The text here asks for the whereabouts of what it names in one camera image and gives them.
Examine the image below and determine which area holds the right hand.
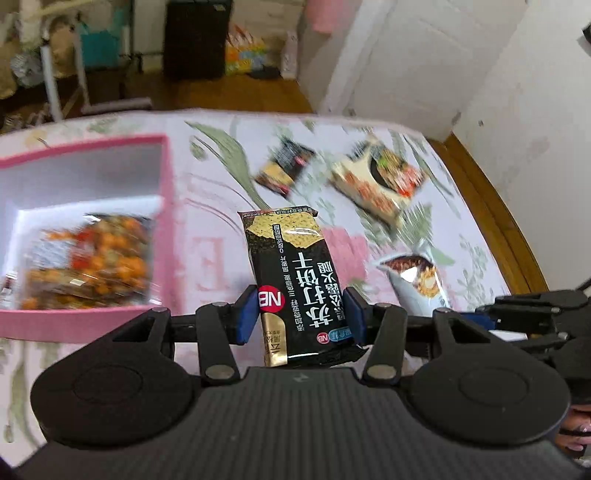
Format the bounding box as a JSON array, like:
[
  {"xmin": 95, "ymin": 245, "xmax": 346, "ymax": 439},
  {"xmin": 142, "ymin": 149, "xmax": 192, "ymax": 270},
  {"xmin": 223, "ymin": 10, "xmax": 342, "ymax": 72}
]
[{"xmin": 555, "ymin": 405, "xmax": 591, "ymax": 454}]

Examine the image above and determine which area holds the black cracker packet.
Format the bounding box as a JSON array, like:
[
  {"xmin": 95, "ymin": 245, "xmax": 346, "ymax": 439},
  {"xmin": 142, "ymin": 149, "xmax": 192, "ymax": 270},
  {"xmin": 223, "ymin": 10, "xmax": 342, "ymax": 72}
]
[
  {"xmin": 239, "ymin": 206, "xmax": 366, "ymax": 368},
  {"xmin": 253, "ymin": 137, "xmax": 315, "ymax": 198}
]

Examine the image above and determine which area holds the teal bag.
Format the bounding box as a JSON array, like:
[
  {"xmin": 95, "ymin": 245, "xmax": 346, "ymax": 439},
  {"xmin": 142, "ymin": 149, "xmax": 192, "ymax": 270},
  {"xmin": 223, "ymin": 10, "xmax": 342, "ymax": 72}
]
[{"xmin": 79, "ymin": 7, "xmax": 127, "ymax": 69}]

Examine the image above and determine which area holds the black suitcase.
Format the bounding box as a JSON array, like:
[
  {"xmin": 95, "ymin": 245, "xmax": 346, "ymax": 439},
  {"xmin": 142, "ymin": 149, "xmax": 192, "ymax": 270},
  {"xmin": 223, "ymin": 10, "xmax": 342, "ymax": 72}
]
[{"xmin": 162, "ymin": 1, "xmax": 233, "ymax": 81}]

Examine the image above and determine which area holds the mixed nuts bag in box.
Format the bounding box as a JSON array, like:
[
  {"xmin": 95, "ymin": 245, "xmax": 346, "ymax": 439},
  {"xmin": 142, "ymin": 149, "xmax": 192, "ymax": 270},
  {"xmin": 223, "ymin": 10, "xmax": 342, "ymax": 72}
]
[{"xmin": 17, "ymin": 213, "xmax": 153, "ymax": 310}]

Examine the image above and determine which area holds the pink hanging bag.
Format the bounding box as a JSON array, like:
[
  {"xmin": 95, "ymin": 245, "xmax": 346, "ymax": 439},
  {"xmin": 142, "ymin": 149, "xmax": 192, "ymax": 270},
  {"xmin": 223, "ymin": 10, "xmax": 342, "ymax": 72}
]
[{"xmin": 304, "ymin": 0, "xmax": 346, "ymax": 34}]

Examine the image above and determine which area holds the beige instant noodle bag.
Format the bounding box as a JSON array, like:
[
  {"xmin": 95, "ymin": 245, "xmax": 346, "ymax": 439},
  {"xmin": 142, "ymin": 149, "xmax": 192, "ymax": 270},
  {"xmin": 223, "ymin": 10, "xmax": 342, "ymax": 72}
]
[{"xmin": 332, "ymin": 134, "xmax": 425, "ymax": 227}]

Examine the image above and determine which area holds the colourful cardboard box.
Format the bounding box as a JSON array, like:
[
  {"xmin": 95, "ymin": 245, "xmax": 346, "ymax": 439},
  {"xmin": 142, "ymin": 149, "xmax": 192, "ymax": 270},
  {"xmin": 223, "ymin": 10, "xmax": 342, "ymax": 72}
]
[{"xmin": 224, "ymin": 24, "xmax": 267, "ymax": 76}]

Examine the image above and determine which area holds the wooden side table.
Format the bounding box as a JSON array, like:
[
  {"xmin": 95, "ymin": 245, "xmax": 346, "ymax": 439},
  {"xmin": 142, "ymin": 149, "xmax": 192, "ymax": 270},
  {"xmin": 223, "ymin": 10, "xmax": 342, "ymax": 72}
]
[{"xmin": 30, "ymin": 1, "xmax": 153, "ymax": 123}]

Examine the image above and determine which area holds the white door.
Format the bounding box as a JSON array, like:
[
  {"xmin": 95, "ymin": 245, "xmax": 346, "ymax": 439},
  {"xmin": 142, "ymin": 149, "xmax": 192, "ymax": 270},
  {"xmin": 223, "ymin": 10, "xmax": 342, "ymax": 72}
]
[{"xmin": 297, "ymin": 0, "xmax": 528, "ymax": 140}]

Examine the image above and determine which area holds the pink cardboard box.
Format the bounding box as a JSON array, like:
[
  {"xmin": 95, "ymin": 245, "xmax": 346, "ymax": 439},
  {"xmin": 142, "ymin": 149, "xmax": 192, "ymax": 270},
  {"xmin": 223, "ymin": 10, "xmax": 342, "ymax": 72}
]
[{"xmin": 1, "ymin": 135, "xmax": 174, "ymax": 343}]

